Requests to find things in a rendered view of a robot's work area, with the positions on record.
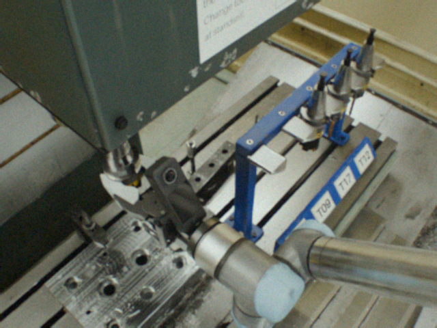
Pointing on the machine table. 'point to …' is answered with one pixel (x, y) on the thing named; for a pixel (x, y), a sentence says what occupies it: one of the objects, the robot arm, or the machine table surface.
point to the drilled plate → (122, 241)
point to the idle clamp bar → (214, 167)
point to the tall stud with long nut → (191, 155)
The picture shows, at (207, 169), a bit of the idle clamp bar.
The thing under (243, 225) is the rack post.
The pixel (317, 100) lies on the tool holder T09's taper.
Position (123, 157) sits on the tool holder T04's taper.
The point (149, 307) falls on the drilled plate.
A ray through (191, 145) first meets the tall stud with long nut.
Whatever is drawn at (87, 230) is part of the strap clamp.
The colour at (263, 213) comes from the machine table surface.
